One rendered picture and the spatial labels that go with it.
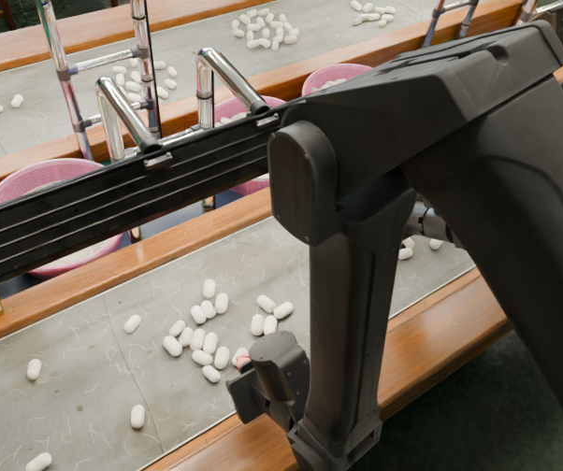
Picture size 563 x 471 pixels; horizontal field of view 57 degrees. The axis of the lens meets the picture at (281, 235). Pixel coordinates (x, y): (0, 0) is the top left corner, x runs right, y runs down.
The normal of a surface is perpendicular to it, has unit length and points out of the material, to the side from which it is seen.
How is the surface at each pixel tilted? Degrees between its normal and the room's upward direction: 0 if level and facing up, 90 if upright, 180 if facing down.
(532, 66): 28
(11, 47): 0
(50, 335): 0
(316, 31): 0
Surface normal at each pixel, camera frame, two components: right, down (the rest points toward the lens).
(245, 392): 0.48, 0.14
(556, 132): 0.38, -0.22
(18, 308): 0.09, -0.60
